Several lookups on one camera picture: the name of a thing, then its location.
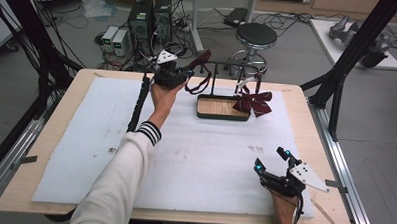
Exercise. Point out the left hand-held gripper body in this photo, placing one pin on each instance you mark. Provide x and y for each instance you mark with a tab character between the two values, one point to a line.
169	78

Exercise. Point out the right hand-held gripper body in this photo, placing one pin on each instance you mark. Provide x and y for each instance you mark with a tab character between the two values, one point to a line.
284	185

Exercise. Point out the black rack with wooden tray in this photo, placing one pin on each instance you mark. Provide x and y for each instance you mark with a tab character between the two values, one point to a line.
216	107

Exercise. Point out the striped red bow tie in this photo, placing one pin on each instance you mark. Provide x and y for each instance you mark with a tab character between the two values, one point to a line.
253	102

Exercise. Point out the person's left hand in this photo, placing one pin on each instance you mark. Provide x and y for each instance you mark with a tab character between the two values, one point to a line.
163	100

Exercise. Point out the person's right hand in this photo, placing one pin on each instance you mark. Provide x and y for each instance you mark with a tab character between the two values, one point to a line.
284	211

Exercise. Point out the white metal stand leg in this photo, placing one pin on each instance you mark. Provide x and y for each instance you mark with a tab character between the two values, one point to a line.
196	28

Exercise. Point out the thin wooden stick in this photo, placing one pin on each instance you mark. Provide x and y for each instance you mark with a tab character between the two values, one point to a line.
323	211

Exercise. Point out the slim black computer tower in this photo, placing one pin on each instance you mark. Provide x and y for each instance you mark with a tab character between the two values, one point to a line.
163	19

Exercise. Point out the white power supply unit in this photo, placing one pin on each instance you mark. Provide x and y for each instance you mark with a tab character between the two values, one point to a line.
108	35
120	42

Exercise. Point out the white foam board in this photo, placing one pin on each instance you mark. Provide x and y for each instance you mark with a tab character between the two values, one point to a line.
202	142

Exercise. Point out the large black computer tower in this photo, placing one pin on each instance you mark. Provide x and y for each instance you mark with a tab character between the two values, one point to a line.
141	21

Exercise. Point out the flat black box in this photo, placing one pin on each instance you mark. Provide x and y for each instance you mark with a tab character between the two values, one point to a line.
236	16

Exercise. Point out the black round stool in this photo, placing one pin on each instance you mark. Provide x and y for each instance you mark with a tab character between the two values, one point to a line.
256	34

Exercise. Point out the clear plastic bag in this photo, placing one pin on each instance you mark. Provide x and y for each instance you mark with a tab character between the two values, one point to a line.
98	8

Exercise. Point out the white floor board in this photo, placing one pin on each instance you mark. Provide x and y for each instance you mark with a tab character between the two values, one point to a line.
325	39

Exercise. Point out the grey robot part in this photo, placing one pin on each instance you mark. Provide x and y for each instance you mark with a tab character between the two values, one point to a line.
342	30

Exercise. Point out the grey metal bracket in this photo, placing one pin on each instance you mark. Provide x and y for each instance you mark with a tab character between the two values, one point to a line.
335	186
24	160

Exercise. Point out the aluminium rail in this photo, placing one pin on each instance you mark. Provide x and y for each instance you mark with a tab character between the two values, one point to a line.
11	155
344	183

